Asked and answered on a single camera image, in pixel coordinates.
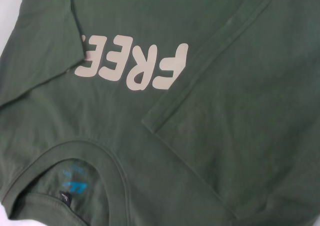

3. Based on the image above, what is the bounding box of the dark green FREE T-shirt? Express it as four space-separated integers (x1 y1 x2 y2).
0 0 320 226

